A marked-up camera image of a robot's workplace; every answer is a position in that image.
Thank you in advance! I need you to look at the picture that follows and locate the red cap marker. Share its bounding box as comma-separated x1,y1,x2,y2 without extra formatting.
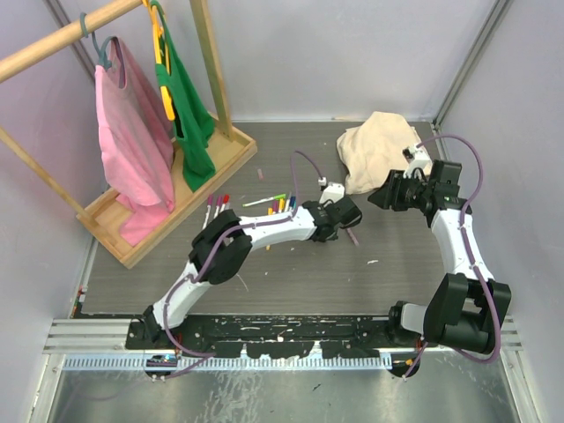
219,195,230,212

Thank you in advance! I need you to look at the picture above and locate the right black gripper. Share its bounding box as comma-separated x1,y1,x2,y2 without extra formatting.
368,169,434,212

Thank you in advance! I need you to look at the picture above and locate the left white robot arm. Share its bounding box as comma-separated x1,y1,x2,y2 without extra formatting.
144,196,362,349

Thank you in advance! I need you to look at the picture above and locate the slotted cable duct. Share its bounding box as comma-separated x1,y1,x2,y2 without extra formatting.
62,352,393,373

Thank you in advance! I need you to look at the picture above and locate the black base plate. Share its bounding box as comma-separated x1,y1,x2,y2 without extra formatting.
125,315,423,359

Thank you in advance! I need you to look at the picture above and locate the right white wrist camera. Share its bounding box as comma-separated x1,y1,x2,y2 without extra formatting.
402,145,433,178

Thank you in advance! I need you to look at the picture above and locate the green shirt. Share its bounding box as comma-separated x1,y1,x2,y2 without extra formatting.
151,1,216,191

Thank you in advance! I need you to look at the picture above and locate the pink shirt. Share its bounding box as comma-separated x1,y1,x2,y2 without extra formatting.
95,37,175,246

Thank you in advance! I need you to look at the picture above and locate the grey clothes hanger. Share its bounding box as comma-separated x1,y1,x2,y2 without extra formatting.
78,11,122,71

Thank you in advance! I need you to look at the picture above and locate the pink pen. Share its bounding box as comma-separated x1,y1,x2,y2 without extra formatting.
346,228,360,247

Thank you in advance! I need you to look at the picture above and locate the grey cap marker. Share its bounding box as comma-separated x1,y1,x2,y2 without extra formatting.
285,192,293,212

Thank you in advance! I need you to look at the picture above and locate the yellow clothes hanger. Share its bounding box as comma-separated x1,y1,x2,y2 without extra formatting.
142,0,175,122

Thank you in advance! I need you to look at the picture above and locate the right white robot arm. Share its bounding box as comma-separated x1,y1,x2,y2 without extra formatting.
368,160,512,360

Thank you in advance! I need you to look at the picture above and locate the wooden clothes rack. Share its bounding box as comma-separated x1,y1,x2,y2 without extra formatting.
0,0,258,270

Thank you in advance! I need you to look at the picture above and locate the beige cloth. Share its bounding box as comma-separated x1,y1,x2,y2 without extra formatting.
337,112,420,195

